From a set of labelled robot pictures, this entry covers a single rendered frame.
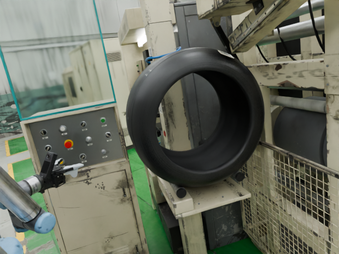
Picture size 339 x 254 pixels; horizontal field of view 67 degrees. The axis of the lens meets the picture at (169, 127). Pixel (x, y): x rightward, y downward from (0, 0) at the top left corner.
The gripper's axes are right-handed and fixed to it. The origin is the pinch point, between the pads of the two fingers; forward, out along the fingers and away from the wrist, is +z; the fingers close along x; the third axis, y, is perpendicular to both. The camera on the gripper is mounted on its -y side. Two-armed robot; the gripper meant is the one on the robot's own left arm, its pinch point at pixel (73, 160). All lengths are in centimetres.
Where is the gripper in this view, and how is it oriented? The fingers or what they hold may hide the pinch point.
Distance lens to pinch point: 135.0
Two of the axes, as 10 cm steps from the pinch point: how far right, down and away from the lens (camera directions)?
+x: 8.7, 1.1, -4.8
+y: 0.4, 9.5, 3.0
